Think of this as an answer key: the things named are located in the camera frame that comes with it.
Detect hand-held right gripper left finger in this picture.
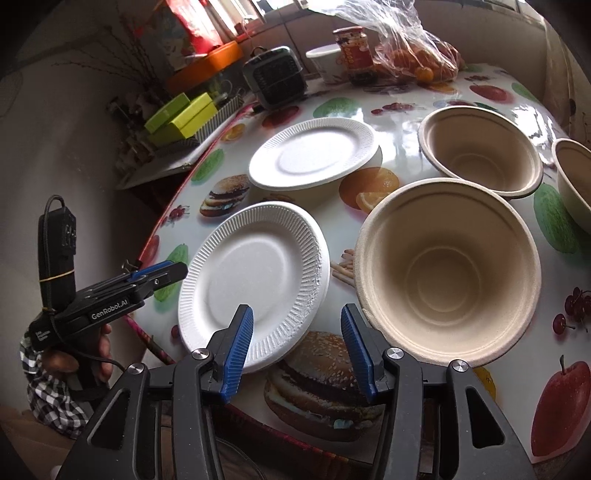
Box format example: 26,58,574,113
55,304,256,480

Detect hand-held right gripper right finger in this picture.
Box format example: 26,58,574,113
340,303,539,480

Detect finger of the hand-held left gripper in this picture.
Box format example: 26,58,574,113
121,262,175,283
122,261,189,303

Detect white foam plate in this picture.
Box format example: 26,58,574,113
178,201,331,374
247,117,380,190

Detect beige paper bowl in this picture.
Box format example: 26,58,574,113
551,137,591,234
418,106,544,198
355,178,542,365

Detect person's left forearm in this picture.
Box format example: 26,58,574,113
18,336,95,435

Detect person's left hand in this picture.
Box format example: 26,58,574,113
41,323,115,386

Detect green boxes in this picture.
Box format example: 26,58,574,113
152,95,245,149

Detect dry branch bouquet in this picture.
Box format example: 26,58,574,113
104,25,164,95

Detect orange plastic container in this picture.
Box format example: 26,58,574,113
166,41,245,93

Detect small grey heater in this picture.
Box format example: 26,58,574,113
243,46,308,110

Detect food printed tablecloth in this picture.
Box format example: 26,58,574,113
134,62,591,467

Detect red bag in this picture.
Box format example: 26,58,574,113
164,0,225,54

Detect white ceramic bowl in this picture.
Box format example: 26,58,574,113
306,45,345,85

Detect red jar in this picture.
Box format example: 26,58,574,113
333,26,374,86

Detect plastic bag of oranges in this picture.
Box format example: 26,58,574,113
318,0,465,86

